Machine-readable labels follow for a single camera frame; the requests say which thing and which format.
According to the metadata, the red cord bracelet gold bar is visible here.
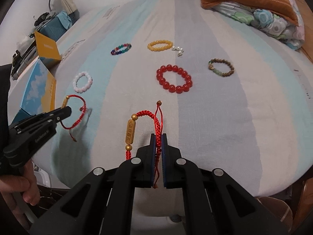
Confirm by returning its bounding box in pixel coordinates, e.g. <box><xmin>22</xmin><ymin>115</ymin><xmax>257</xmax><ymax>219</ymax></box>
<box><xmin>60</xmin><ymin>94</ymin><xmax>87</xmax><ymax>142</ymax></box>

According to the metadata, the white bead bracelet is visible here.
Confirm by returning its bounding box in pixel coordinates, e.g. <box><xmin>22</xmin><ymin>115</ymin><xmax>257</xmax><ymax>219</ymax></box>
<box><xmin>72</xmin><ymin>71</ymin><xmax>94</xmax><ymax>93</ymax></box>

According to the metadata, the multicolour bead bracelet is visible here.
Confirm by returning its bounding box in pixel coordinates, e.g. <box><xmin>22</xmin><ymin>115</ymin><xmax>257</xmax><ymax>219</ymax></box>
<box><xmin>110</xmin><ymin>42</ymin><xmax>133</xmax><ymax>56</ymax></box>

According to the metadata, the yellow bead bracelet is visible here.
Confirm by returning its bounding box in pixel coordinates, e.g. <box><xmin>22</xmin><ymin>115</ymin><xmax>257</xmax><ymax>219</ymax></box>
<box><xmin>147</xmin><ymin>40</ymin><xmax>174</xmax><ymax>52</ymax></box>

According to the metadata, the red bead bracelet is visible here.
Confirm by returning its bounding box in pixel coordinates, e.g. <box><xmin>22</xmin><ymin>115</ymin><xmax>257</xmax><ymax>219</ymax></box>
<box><xmin>155</xmin><ymin>64</ymin><xmax>193</xmax><ymax>95</ymax></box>

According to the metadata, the pearl earrings cluster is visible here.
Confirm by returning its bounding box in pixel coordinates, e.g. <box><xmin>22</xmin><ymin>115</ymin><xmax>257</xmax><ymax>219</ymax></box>
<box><xmin>171</xmin><ymin>46</ymin><xmax>184</xmax><ymax>57</ymax></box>

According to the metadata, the brown green bead bracelet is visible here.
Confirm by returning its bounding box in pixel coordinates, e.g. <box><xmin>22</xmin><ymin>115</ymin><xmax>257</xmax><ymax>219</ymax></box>
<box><xmin>208</xmin><ymin>58</ymin><xmax>235</xmax><ymax>78</ymax></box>

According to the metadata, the left hand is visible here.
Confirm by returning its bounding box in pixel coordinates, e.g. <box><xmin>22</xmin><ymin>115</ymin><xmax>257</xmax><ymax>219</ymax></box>
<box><xmin>1</xmin><ymin>160</ymin><xmax>40</xmax><ymax>229</ymax></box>

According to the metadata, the blue white cardboard box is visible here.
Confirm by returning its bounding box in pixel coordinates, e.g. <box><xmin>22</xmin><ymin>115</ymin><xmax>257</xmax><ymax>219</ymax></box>
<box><xmin>8</xmin><ymin>31</ymin><xmax>61</xmax><ymax>124</ymax></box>

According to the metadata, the teal suitcase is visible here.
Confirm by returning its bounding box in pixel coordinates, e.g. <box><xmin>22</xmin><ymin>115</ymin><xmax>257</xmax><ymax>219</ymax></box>
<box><xmin>37</xmin><ymin>10</ymin><xmax>73</xmax><ymax>41</ymax></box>

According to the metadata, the striped bed sheet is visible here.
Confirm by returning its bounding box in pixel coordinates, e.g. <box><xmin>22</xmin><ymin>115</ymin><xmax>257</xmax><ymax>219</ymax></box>
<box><xmin>35</xmin><ymin>0</ymin><xmax>312</xmax><ymax>196</ymax></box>

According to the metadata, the floral quilt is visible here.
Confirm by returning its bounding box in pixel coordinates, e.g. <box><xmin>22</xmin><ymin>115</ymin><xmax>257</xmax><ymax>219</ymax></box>
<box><xmin>212</xmin><ymin>0</ymin><xmax>305</xmax><ymax>50</ymax></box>

